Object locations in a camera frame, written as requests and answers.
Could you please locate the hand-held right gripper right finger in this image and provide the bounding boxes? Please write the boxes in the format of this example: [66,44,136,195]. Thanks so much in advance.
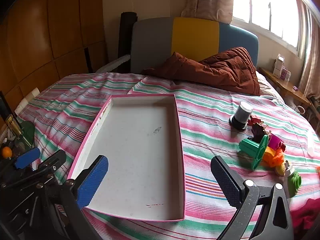
[210,156,294,240]

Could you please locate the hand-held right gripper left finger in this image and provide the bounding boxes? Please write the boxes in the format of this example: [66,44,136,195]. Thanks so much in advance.
[60,155,109,240]

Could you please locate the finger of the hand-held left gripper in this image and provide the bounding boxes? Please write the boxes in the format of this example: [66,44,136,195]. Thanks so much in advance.
[37,150,67,180]
[13,147,41,170]

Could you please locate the green spool toy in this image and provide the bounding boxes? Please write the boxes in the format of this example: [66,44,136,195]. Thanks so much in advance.
[239,134,269,170]

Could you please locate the orange toy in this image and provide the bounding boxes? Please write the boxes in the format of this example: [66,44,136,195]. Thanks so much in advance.
[261,146,284,168]

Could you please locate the white tray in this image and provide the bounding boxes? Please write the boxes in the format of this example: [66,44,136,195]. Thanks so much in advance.
[67,94,186,222]

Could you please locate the magenta toy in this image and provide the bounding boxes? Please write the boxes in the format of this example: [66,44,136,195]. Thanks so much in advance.
[267,134,285,153]

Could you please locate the lime green toy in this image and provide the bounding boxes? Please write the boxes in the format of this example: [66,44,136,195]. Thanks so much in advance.
[284,161,302,198]

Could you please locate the golden bottle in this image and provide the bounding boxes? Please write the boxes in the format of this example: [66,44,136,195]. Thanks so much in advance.
[5,115,24,139]

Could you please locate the yellow toy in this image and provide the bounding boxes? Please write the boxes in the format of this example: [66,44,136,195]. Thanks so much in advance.
[275,162,287,177]

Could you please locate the striped bed sheet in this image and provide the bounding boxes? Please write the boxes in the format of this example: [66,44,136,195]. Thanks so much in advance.
[15,72,320,240]

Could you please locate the red cloth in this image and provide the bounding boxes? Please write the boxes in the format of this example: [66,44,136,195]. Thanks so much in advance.
[287,197,320,240]

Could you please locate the white pillow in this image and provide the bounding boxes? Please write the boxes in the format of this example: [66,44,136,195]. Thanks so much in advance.
[255,71,275,98]

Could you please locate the brown quilt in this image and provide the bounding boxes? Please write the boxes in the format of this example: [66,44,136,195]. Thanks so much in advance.
[141,47,261,96]

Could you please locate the wooden desk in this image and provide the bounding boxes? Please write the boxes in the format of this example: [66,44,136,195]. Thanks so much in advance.
[259,66,312,108]

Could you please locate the purple box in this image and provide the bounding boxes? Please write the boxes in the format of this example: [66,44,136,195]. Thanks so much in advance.
[280,66,292,82]

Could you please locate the white box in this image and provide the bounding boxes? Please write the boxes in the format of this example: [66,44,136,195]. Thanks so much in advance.
[273,54,285,77]

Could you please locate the wooden wardrobe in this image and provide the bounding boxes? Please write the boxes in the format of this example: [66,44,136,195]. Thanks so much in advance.
[0,0,109,110]

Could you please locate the grey yellow blue headboard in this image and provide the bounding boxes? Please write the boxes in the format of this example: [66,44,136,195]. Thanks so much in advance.
[130,17,259,72]

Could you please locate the pink patterned curtain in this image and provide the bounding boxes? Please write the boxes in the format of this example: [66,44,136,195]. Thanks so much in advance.
[296,0,320,100]

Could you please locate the large bright window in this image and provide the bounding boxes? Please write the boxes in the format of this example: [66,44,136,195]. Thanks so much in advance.
[231,0,303,55]

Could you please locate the beige patterned curtain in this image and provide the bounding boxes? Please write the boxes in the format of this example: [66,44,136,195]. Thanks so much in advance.
[180,0,234,23]

